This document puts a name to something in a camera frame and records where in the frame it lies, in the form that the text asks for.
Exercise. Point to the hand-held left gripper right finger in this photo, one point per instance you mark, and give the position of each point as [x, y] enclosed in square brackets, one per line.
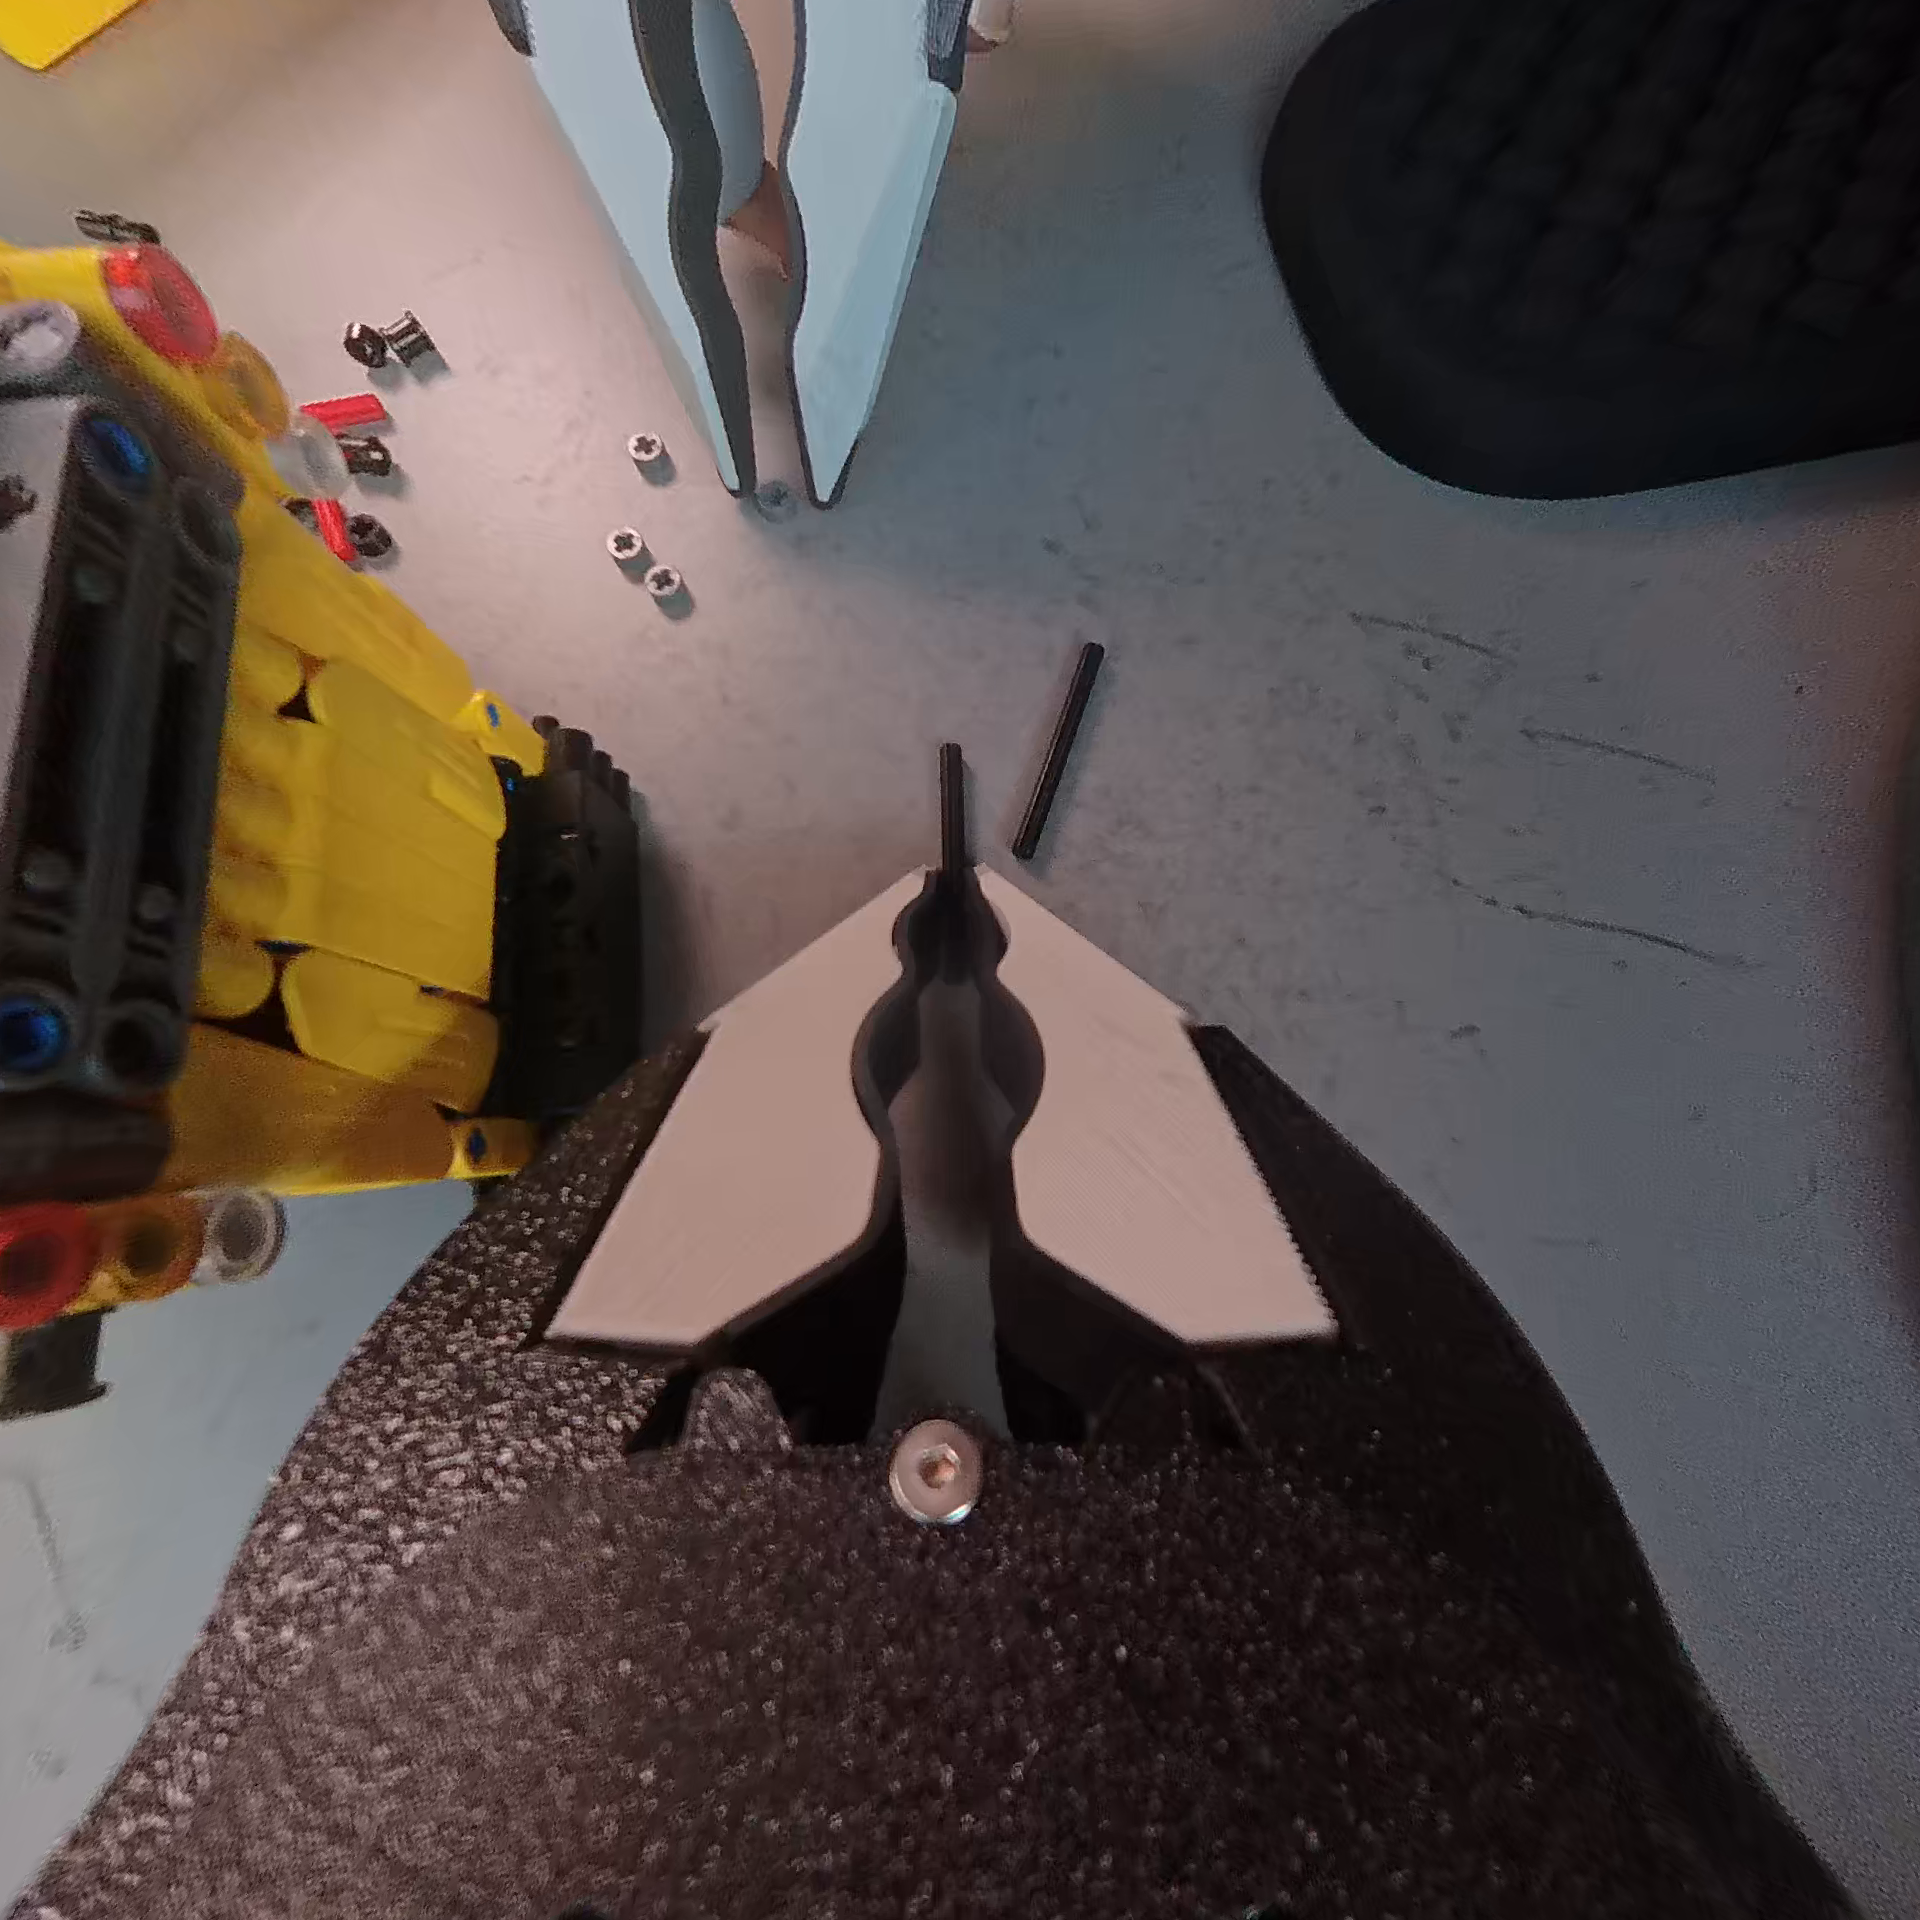
[1171, 1184]

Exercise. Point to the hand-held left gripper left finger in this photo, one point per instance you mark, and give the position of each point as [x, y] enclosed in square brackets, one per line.
[721, 1184]

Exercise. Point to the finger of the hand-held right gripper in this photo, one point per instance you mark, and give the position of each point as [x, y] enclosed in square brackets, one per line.
[868, 181]
[630, 148]

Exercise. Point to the small grey lego bush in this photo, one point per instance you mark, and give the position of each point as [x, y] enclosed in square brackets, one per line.
[622, 543]
[664, 578]
[776, 495]
[644, 450]

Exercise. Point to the black lego axle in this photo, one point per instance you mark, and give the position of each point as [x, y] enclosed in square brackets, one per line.
[1058, 749]
[954, 809]

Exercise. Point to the yellow lego model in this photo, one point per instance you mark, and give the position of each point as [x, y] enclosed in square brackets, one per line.
[345, 840]

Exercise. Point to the small black red lego pieces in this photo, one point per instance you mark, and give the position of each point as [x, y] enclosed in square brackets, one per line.
[406, 339]

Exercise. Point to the person's right hand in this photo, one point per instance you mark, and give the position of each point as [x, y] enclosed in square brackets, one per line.
[763, 225]

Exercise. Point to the yellow plastic bin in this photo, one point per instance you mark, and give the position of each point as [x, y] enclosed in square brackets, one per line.
[59, 23]

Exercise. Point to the dark rounded object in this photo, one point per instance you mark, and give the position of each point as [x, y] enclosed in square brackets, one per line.
[1622, 225]

